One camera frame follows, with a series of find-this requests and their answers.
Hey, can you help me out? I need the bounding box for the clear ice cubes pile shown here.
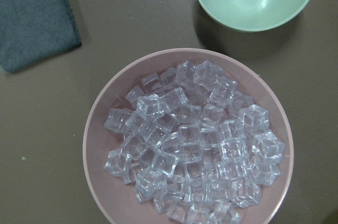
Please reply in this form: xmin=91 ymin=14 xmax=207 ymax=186
xmin=104 ymin=60 xmax=285 ymax=223

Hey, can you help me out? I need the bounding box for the pink bowl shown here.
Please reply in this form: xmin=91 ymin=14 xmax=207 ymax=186
xmin=83 ymin=48 xmax=294 ymax=223

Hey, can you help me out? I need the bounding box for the dark grey folded cloth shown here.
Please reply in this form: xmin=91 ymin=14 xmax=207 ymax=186
xmin=1 ymin=0 xmax=82 ymax=73

